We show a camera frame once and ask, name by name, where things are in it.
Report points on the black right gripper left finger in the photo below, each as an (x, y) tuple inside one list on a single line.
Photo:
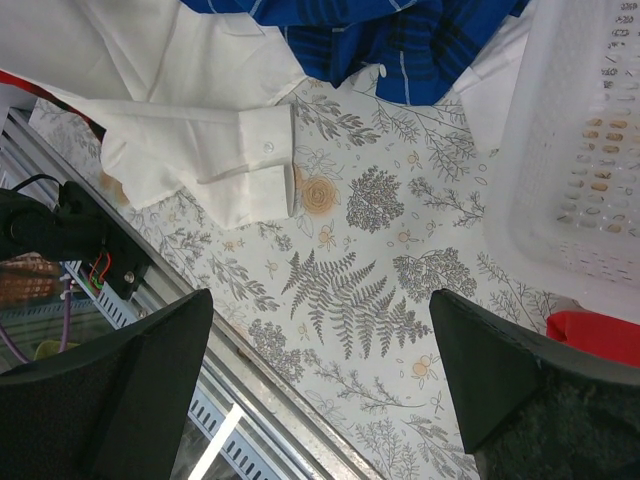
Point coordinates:
[(112, 408)]

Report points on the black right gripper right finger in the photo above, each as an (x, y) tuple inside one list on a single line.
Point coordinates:
[(529, 407)]

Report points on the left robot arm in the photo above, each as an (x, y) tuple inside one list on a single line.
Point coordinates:
[(76, 229)]

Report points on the white long-sleeve shirt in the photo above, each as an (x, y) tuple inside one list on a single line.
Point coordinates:
[(187, 101)]

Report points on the blue plaid shirt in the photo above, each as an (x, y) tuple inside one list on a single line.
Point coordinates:
[(422, 47)]

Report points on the red cloth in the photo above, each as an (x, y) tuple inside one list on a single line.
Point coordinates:
[(600, 335)]

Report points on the white plastic basket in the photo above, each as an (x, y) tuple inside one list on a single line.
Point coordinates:
[(562, 212)]

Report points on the floral table cover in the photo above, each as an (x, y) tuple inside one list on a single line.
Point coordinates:
[(389, 207)]

